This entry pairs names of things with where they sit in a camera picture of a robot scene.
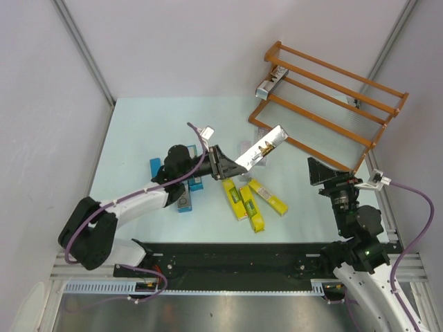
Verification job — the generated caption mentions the yellow Curaprox box middle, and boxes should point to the yellow Curaprox box middle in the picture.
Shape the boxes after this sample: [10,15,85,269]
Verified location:
[239,185,265,233]

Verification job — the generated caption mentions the white slotted cable duct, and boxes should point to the white slotted cable duct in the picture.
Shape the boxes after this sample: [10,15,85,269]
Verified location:
[64,281,158,295]

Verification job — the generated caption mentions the blue toothpaste box with barcode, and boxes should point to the blue toothpaste box with barcode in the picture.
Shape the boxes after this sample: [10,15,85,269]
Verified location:
[187,145,204,192]

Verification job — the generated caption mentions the lilac text-side toothpaste box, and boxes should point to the lilac text-side toothpaste box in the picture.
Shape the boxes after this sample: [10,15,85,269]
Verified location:
[239,140,252,155]

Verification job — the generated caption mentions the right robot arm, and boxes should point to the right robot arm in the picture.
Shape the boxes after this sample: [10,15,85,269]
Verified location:
[307,157,429,331]

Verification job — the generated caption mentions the yellow curaprox box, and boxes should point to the yellow curaprox box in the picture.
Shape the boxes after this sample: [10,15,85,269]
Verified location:
[239,185,265,233]
[248,178,289,216]
[221,178,248,221]

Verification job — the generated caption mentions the lilac Protefix toothpaste box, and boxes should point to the lilac Protefix toothpaste box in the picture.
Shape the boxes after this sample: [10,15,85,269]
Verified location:
[254,127,269,167]

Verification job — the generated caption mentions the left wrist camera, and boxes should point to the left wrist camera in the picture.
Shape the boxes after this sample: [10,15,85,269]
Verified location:
[197,126,215,150]

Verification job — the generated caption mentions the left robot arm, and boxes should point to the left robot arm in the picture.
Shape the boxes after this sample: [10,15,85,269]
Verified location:
[58,145,253,277]

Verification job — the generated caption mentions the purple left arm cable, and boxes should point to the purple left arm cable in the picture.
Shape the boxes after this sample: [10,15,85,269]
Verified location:
[64,121,212,266]

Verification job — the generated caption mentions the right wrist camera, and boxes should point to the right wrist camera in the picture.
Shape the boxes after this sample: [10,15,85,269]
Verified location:
[355,169,392,191]

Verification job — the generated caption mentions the blue toothpaste box far left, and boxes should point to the blue toothpaste box far left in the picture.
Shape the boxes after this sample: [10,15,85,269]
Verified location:
[150,158,163,180]

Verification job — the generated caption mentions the aluminium frame rail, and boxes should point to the aluminium frame rail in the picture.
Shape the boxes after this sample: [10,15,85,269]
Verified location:
[378,254,428,283]

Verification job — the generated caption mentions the yellow Curaprox box right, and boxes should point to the yellow Curaprox box right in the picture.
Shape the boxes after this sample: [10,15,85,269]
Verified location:
[248,178,289,216]

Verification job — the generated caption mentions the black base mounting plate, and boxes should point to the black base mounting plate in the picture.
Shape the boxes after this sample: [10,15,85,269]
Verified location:
[114,241,350,288]

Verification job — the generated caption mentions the silver black R&O charcoal box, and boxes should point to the silver black R&O charcoal box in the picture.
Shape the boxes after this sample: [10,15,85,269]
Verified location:
[255,66,289,100]

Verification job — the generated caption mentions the white blue R&O box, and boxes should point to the white blue R&O box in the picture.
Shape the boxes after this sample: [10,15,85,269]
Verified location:
[177,182,192,213]

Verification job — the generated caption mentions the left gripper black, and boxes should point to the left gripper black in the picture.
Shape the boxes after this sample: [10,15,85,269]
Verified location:
[178,145,246,182]

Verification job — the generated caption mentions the yellow Curaprox box left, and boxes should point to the yellow Curaprox box left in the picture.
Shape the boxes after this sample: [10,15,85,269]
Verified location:
[221,178,248,221]

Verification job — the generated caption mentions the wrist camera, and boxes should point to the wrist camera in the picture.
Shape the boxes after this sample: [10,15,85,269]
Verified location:
[355,169,392,191]
[197,126,215,150]

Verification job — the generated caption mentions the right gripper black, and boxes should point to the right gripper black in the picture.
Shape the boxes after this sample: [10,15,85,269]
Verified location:
[306,157,361,234]

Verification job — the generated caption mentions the orange wooden shelf rack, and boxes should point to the orange wooden shelf rack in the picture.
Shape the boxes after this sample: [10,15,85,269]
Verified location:
[248,41,409,173]

